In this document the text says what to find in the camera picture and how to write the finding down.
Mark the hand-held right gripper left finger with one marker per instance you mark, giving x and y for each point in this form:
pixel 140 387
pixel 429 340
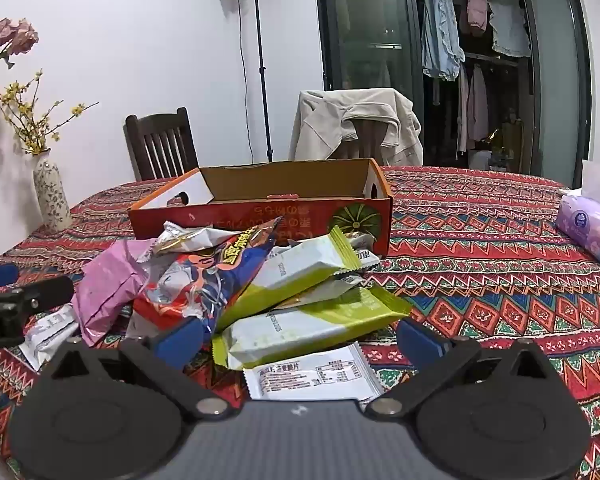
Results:
pixel 180 336

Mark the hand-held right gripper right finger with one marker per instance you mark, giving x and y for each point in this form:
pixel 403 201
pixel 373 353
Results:
pixel 420 339

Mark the pink snack packet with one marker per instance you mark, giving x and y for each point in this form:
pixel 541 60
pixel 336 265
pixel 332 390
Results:
pixel 105 285

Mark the red blue chip bag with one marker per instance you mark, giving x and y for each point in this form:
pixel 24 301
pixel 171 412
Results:
pixel 220 272

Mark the green white snack bar packet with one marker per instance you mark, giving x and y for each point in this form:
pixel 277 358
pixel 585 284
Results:
pixel 300 265
pixel 305 325

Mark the white gold crisp packet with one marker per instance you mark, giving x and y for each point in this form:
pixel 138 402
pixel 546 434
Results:
pixel 305 375

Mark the orange cardboard box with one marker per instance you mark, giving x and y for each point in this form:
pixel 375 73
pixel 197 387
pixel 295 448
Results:
pixel 230 210

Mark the floral ceramic vase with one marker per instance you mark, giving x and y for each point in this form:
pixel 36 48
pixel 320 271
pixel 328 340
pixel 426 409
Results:
pixel 52 195

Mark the silver snack packet dark print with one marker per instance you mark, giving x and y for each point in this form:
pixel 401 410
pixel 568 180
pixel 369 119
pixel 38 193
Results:
pixel 367 256

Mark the white grey snack packet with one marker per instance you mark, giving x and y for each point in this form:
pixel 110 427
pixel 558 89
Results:
pixel 330 287

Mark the yellow flower branches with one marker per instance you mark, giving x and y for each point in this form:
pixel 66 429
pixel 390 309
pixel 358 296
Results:
pixel 32 120

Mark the dark wooden chair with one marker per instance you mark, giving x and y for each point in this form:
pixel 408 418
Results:
pixel 160 145

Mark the white storage container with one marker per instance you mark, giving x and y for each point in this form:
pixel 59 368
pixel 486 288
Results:
pixel 480 160

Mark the purple tissue pack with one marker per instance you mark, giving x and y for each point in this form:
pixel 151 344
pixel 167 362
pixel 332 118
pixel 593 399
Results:
pixel 587 227

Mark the wooden chair under jacket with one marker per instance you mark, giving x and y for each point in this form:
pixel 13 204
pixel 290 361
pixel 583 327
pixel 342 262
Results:
pixel 365 141

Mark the beige jacket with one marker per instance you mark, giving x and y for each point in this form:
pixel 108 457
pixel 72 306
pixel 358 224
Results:
pixel 325 120

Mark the hanging pale garments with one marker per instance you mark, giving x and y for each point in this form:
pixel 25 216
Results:
pixel 475 105

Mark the hanging light blue shirt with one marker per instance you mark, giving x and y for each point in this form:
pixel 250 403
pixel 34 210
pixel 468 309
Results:
pixel 440 30

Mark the hanging white shirt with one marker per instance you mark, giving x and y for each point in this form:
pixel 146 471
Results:
pixel 507 25

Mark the hanging pink jacket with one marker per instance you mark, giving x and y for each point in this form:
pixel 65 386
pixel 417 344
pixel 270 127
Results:
pixel 475 7

